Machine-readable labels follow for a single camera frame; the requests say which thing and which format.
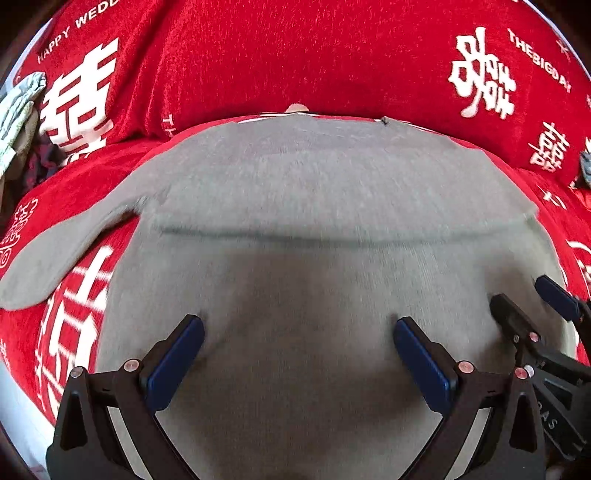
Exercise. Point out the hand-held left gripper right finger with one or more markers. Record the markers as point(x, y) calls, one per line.
point(422, 364)

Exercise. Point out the tan cloth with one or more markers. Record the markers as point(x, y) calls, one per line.
point(21, 147)

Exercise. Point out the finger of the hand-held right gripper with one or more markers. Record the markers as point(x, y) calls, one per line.
point(512, 318)
point(556, 295)

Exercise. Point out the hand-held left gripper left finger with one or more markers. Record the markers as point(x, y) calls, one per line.
point(178, 364)

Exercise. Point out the pale crumpled cloth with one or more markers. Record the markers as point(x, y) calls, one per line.
point(16, 110)

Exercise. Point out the pink cloth piece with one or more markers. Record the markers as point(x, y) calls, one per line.
point(298, 108)

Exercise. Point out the sofa with red printed cover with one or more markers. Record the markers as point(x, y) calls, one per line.
point(277, 55)

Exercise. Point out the grey knit sweater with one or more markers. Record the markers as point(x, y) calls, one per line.
point(295, 194)

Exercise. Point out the dark plaid cloth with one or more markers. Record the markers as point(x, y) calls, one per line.
point(44, 161)

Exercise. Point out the grey-blue cloth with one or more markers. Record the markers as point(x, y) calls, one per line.
point(586, 166)

